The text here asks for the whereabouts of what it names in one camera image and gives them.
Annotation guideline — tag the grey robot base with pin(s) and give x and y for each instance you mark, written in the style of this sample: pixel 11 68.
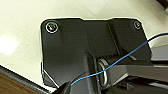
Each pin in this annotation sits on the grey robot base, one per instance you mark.
pixel 73 46

